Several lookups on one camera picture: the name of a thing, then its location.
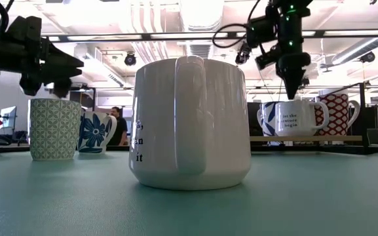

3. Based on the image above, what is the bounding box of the white mug blue flower print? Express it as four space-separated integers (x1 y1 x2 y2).
77 110 118 155

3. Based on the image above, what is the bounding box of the green table mat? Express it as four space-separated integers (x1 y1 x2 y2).
0 149 378 236

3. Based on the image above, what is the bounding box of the silver ventilation duct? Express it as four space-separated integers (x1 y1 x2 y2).
178 0 225 60

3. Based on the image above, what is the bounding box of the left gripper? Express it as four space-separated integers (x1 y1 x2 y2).
18 37 85 99

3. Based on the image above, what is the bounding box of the black metal shelf frame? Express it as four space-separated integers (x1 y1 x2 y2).
249 81 369 153

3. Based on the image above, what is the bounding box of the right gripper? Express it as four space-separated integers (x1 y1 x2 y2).
275 51 312 100

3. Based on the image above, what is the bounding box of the green lattice pattern mug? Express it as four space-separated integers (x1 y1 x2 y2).
29 98 83 162

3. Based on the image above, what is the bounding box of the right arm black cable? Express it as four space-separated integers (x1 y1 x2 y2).
212 0 261 49

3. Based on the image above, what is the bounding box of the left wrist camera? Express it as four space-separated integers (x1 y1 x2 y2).
7 15 43 45

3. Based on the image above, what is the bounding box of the wooden shelf board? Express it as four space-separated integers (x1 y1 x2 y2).
249 135 363 143

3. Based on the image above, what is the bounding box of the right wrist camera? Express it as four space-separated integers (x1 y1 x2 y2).
255 45 282 71

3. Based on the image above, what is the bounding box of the white computer monitor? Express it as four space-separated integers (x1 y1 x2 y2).
0 105 18 129

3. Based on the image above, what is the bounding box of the white mug blue leaf print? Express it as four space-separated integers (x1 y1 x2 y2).
256 100 280 137

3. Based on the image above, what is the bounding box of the person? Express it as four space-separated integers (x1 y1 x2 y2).
107 106 130 147

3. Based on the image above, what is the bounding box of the black ceiling spotlight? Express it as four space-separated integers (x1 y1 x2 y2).
234 41 252 66
358 51 376 64
124 52 138 68

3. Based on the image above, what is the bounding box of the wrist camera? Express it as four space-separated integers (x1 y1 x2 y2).
7 15 43 45
255 45 282 71

